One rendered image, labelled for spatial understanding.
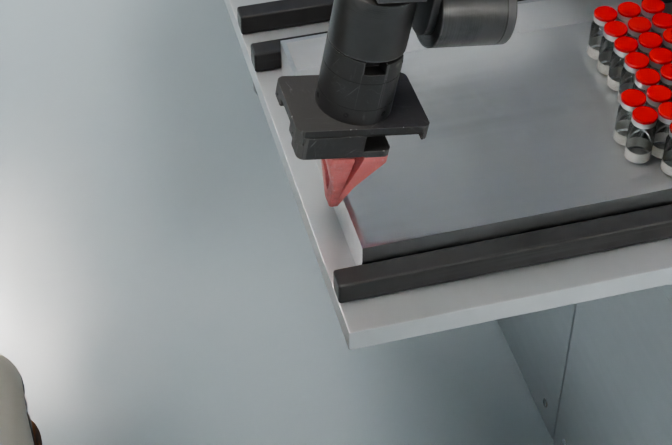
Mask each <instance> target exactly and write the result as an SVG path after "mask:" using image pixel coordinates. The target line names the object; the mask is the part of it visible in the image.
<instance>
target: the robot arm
mask: <svg viewBox="0 0 672 445"><path fill-rule="evenodd" d="M516 20H517V0H334V2H333V7H332V12H331V17H330V22H329V27H328V33H327V37H326V42H325V47H324V52H323V57H322V62H321V67H320V72H319V75H300V76H281V77H279V78H278V80H277V86H276V92H275V95H276V97H277V100H278V103H279V105H280V106H284V107H285V110H286V112H287V115H288V118H289V120H290V126H289V131H290V134H291V137H292V142H291V145H292V147H293V150H294V153H295V155H296V157H297V158H299V159H301V160H317V159H321V164H322V174H323V183H324V192H325V197H326V200H327V202H328V205H329V206H330V207H335V206H338V205H339V204H340V203H341V202H342V200H343V199H344V198H345V197H346V196H347V195H348V194H349V193H350V192H351V190H352V189H353V188H354V187H355V186H357V185H358V184H359V183H360V182H362V181H363V180H364V179H365V178H367V177H368V176H369V175H371V174H372V173H373V172H374V171H376V170H377V169H378V168H379V167H381V166H382V165H383V164H385V163H386V161H387V157H388V153H389V149H390V145H389V143H388V141H387V139H386V137H385V136H392V135H412V134H419V136H420V138H421V140H423V139H425V138H426V135H427V131H428V127H429V124H430V122H429V120H428V118H427V116H426V114H425V112H424V110H423V107H422V105H421V103H420V101H419V99H418V97H417V95H416V93H415V91H414V89H413V87H412V85H411V83H410V81H409V79H408V77H407V75H405V74H404V73H401V68H402V64H403V59H404V55H403V54H404V52H405V50H406V47H407V43H408V39H409V35H410V31H411V27H412V28H413V30H414V32H415V33H416V36H417V38H418V40H419V42H420V43H421V45H422V46H424V47H425V48H444V47H464V46H483V45H502V44H505V43H506V42H508V40H509V39H510V38H511V36H512V34H513V32H514V29H515V25H516Z"/></svg>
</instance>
